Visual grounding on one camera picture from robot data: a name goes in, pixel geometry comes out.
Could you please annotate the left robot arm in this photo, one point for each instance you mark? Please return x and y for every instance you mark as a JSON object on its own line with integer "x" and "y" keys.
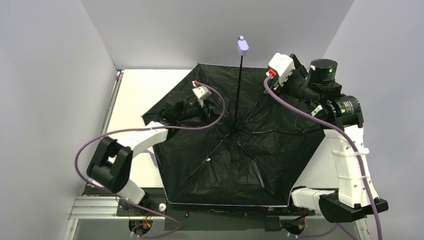
{"x": 111, "y": 163}

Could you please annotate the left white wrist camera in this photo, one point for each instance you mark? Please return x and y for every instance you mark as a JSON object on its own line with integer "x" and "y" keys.
{"x": 200, "y": 92}

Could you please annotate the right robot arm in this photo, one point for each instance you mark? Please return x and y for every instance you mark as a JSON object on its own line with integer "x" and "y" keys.
{"x": 356, "y": 196}

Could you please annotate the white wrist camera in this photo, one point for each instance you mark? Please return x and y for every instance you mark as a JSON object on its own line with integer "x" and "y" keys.
{"x": 200, "y": 92}
{"x": 281, "y": 66}

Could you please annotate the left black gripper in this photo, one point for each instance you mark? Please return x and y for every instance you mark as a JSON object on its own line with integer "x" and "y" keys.
{"x": 187, "y": 106}

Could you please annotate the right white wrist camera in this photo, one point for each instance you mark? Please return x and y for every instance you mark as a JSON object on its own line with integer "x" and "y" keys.
{"x": 281, "y": 66}

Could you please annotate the lilac umbrella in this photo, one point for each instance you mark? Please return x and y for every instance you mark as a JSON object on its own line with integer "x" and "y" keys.
{"x": 250, "y": 153}

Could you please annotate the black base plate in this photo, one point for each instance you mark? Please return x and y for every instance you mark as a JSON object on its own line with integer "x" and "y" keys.
{"x": 294, "y": 221}

